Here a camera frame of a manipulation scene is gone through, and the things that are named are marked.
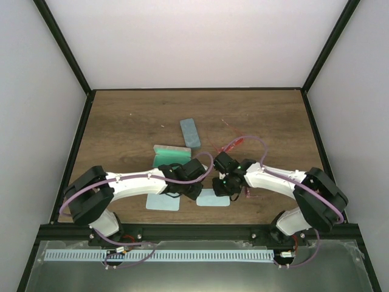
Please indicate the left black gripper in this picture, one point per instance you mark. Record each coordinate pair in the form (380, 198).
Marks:
(193, 195)

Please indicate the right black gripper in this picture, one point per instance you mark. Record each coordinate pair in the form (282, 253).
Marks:
(219, 191)

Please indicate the light blue cloth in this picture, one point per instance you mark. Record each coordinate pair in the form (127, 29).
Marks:
(208, 198)
(162, 202)

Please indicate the pink sunglasses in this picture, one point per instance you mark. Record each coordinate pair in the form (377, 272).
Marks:
(249, 195)

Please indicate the green glasses case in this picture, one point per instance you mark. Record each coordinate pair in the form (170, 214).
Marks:
(166, 155)

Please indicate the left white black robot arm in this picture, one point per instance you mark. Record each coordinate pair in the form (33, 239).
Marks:
(88, 197)

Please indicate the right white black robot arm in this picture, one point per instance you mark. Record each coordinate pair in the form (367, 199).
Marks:
(320, 203)

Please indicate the red sunglasses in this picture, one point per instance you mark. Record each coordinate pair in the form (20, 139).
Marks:
(231, 145)

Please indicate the closed blue-grey glasses case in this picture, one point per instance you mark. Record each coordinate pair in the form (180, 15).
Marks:
(190, 134)

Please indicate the light blue slotted cable duct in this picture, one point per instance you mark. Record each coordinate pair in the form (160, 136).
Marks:
(84, 255)

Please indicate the black aluminium frame rail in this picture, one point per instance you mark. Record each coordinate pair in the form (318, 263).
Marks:
(260, 234)

